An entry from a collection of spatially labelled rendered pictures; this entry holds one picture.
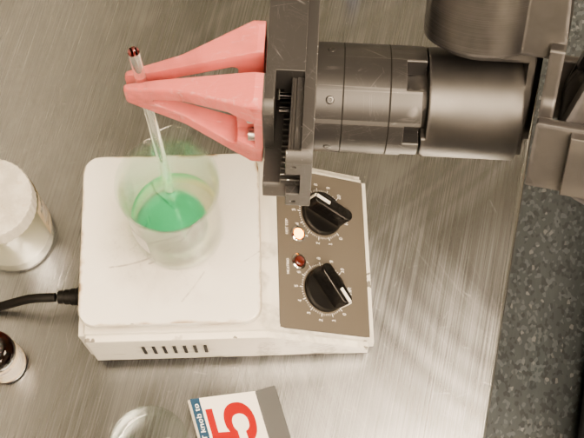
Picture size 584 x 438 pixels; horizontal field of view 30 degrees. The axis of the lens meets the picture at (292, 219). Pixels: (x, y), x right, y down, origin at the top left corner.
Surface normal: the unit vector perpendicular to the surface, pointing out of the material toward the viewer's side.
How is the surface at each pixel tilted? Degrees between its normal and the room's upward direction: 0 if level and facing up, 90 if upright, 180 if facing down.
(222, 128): 22
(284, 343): 90
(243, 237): 0
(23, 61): 0
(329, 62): 13
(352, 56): 17
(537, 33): 56
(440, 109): 33
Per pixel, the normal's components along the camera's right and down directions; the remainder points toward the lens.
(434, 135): -0.04, 0.69
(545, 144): -0.28, 0.54
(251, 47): -0.36, -0.35
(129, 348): 0.03, 0.94
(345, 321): 0.50, -0.32
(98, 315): 0.00, -0.35
